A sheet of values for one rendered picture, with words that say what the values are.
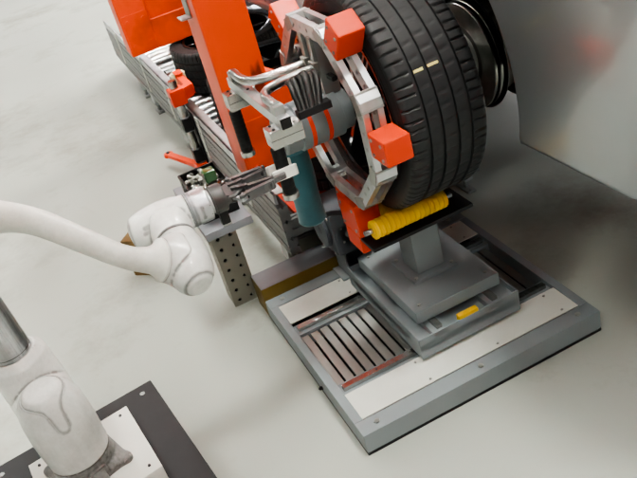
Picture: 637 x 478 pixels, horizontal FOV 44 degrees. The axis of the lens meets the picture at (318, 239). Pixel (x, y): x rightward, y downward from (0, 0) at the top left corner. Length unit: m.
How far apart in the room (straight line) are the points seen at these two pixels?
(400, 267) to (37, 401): 1.21
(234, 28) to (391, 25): 0.68
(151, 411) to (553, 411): 1.13
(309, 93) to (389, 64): 0.20
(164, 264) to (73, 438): 0.48
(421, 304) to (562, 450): 0.58
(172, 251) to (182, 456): 0.57
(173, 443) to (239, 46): 1.21
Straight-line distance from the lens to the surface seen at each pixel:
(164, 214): 1.93
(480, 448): 2.31
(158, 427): 2.23
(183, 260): 1.81
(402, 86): 1.96
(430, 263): 2.54
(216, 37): 2.52
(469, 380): 2.38
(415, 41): 2.00
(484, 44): 2.28
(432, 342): 2.43
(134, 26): 4.45
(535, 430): 2.33
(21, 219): 1.83
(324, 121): 2.15
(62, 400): 1.98
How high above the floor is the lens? 1.73
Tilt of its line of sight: 32 degrees down
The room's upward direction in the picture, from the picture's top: 16 degrees counter-clockwise
